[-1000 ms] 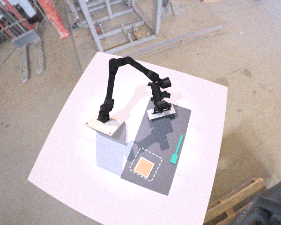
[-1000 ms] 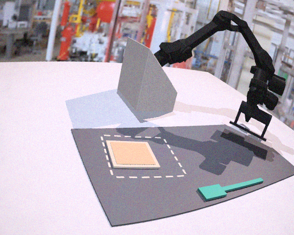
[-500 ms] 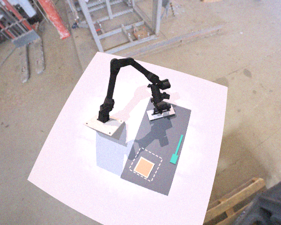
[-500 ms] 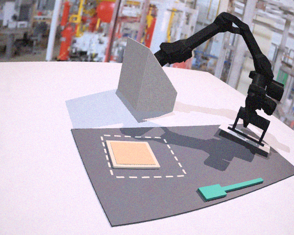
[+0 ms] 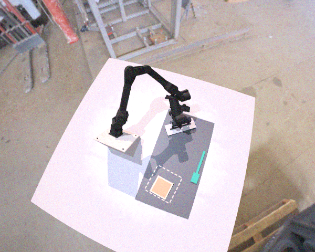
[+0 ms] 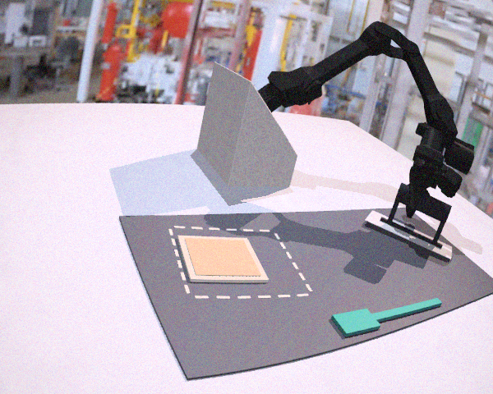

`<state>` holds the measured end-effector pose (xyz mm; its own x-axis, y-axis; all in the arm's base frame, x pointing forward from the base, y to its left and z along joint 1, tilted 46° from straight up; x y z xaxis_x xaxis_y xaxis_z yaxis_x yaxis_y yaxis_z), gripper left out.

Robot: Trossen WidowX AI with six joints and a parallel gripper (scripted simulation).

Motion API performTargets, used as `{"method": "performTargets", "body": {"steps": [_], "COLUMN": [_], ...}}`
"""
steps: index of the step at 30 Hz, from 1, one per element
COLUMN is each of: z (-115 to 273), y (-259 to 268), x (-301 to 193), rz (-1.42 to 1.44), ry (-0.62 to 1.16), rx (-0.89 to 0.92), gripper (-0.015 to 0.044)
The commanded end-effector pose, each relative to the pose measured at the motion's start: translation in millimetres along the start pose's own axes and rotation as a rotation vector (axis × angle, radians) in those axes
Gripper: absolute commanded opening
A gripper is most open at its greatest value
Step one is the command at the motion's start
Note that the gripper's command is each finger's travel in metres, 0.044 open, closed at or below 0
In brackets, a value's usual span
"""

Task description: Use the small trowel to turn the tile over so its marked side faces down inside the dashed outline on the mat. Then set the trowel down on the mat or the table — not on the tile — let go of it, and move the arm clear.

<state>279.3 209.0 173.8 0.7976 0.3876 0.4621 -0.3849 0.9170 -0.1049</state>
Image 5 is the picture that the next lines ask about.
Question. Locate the dark grey flat mat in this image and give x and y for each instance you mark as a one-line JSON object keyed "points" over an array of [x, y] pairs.
{"points": [[180, 153]]}

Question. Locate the peach square tile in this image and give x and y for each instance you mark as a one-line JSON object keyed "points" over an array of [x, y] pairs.
{"points": [[161, 187]]}

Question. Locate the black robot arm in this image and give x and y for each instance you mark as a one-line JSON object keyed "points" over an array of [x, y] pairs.
{"points": [[130, 74]]}

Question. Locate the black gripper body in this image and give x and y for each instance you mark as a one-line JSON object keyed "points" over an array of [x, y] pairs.
{"points": [[176, 112]]}

